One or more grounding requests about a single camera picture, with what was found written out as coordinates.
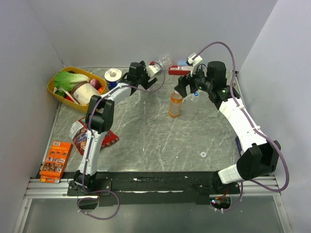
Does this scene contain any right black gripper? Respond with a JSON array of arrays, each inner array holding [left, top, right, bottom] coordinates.
[[174, 64, 213, 98]]

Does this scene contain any orange juice bottle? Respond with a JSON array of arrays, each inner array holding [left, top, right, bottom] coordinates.
[[169, 91, 183, 117]]

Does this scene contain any crushed clear plastic bottle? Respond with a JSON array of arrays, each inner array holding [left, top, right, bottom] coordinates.
[[155, 54, 173, 73]]

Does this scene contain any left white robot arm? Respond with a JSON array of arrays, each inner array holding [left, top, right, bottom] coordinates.
[[73, 61, 162, 195]]

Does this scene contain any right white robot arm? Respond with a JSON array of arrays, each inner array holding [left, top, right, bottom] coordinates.
[[174, 61, 280, 194]]

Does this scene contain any red rectangular box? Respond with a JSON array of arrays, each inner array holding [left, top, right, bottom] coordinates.
[[168, 65, 192, 76]]

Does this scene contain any light blue box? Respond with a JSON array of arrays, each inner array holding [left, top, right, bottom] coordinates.
[[178, 61, 189, 66]]

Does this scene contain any blue wrapped toilet paper roll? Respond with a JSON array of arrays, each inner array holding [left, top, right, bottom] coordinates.
[[104, 68, 122, 90]]

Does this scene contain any purple onion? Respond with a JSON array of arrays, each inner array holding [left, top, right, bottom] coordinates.
[[89, 79, 102, 90]]

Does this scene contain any brown and cream jar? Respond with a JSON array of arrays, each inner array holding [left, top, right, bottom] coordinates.
[[71, 81, 100, 105]]

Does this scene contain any white and purple box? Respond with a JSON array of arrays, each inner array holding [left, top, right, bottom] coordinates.
[[235, 136, 242, 157]]

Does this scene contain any green lettuce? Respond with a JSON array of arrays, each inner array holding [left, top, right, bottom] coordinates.
[[54, 71, 90, 92]]

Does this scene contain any red snack bag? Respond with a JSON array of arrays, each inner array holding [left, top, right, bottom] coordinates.
[[69, 117, 119, 155]]

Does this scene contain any orange packet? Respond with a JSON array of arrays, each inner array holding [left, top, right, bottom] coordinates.
[[40, 141, 72, 183]]

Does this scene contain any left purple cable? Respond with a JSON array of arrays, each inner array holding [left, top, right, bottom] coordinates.
[[82, 62, 166, 192]]

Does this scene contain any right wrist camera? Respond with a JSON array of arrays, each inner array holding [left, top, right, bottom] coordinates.
[[186, 53, 203, 77]]

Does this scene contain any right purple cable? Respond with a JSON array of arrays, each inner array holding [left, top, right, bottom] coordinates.
[[194, 41, 290, 193]]

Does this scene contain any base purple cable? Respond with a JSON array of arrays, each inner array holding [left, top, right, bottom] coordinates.
[[77, 190, 121, 221]]

